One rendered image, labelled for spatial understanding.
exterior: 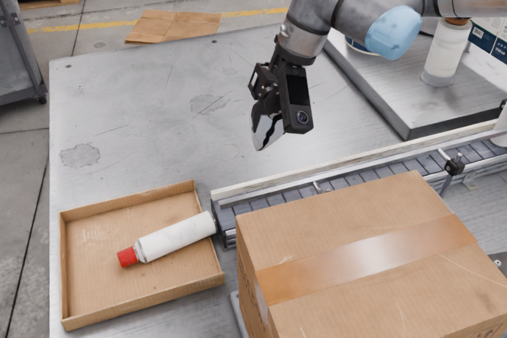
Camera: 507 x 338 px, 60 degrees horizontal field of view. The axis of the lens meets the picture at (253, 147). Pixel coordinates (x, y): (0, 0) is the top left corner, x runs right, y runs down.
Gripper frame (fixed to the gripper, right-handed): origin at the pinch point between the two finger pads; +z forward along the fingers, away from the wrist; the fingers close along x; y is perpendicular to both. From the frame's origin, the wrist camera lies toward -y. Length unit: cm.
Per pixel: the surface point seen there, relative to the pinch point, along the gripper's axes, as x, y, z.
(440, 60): -61, 26, -13
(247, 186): -3.2, 3.5, 13.8
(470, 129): -57, 4, -6
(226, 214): 1.2, 0.1, 18.8
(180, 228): 10.8, -0.8, 21.7
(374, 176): -32.0, -0.1, 6.7
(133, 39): -24, 240, 99
